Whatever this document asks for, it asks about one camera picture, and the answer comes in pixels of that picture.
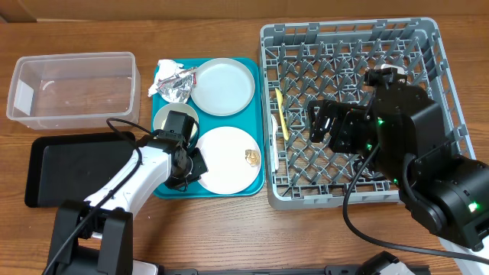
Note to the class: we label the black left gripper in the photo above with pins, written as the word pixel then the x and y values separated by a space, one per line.
pixel 199 166

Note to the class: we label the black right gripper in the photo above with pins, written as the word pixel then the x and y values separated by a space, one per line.
pixel 336 120

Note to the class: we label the large pinkish white plate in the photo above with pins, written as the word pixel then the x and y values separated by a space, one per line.
pixel 223 149

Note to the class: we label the yellow plastic spoon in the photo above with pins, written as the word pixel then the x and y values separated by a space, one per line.
pixel 283 123

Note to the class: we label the brown food scrap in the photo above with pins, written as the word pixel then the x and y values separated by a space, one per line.
pixel 253 157

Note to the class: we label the grey bowl of rice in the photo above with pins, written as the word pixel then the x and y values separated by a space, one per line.
pixel 161 117

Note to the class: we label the white paper cup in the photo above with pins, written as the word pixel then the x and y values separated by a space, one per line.
pixel 399 69

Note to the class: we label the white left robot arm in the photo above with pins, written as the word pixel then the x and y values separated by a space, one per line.
pixel 95 236

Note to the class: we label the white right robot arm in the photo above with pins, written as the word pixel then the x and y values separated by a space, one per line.
pixel 447 193

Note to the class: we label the grey plastic dishwasher rack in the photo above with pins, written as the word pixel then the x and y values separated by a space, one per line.
pixel 327 60

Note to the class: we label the teal serving tray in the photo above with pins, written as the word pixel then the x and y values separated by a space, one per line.
pixel 249 120

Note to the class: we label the crumpled foil wrapper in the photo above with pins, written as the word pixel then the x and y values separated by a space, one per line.
pixel 178 87

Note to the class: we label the small grey plate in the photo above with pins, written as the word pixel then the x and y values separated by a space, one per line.
pixel 223 87

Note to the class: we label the crumpled white napkin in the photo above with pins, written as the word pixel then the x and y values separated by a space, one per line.
pixel 165 69

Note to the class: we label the black plastic tray bin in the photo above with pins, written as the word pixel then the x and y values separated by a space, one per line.
pixel 72 167

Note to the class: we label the clear plastic bin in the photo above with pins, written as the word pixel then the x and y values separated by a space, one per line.
pixel 74 90

